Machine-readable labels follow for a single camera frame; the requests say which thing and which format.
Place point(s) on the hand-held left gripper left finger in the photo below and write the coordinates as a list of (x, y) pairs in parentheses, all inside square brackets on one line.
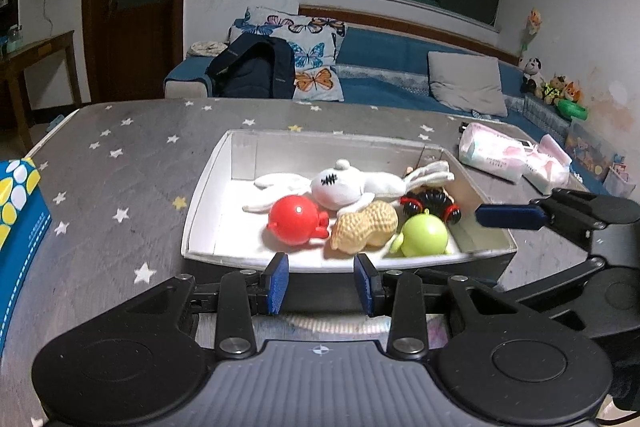
[(277, 283)]

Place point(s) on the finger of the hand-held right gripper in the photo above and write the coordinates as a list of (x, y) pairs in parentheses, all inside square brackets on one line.
[(560, 284), (505, 216)]

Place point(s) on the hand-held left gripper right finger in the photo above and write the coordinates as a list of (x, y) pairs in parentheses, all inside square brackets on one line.
[(364, 285)]

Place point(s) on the yellow peanut toy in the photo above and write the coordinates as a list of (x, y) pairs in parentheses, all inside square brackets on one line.
[(360, 227)]

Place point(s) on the red round plastic toy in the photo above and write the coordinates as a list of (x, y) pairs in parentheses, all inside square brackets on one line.
[(295, 222)]

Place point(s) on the white cardboard box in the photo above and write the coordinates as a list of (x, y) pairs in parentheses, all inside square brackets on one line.
[(235, 232)]

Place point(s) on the green round plastic toy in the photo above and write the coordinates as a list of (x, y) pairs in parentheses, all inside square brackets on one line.
[(422, 234)]

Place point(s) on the white plush rabbit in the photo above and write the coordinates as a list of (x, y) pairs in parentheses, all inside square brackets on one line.
[(340, 187)]

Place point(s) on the large pink tissue packet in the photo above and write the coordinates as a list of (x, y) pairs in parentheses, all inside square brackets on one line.
[(495, 152)]

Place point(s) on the small pink tissue packet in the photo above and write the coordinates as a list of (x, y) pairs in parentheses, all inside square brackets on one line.
[(550, 167)]

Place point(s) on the red black toy car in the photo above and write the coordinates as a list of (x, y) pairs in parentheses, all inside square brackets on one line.
[(430, 199)]

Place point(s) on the clear box of colourful pieces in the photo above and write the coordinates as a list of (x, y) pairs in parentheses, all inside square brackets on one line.
[(590, 152)]

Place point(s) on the small clear storage box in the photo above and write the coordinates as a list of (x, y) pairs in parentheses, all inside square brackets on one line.
[(620, 174)]

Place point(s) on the grey pillow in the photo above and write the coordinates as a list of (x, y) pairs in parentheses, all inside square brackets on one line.
[(467, 82)]

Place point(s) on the orange fox plush toy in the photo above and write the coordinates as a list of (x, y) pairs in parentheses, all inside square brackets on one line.
[(574, 93)]

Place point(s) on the panda plush toy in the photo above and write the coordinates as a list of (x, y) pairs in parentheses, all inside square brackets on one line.
[(532, 74)]

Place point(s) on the grey star-printed tablecloth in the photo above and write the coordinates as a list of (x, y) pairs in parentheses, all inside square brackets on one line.
[(125, 187)]

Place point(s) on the flower plush toy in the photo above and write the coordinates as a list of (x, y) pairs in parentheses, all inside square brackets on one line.
[(534, 24)]

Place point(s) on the blue sofa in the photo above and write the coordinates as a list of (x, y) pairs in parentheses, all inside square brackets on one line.
[(380, 52)]

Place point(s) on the dark blue backpack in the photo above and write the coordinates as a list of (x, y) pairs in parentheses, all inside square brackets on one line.
[(250, 67)]

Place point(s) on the butterfly print pillow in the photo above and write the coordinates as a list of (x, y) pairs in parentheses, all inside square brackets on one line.
[(310, 57)]

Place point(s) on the beige knitted cloth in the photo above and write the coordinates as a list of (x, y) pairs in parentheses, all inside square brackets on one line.
[(207, 48)]

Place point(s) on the blue and yellow tissue box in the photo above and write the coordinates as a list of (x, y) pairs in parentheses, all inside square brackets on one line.
[(20, 257)]

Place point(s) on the brown wooden door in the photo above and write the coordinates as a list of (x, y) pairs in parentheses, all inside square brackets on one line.
[(135, 32)]

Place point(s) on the wooden side table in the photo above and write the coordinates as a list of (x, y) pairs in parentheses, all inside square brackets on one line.
[(35, 52)]

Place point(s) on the glass jar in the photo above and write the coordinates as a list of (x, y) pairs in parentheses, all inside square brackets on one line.
[(15, 39)]

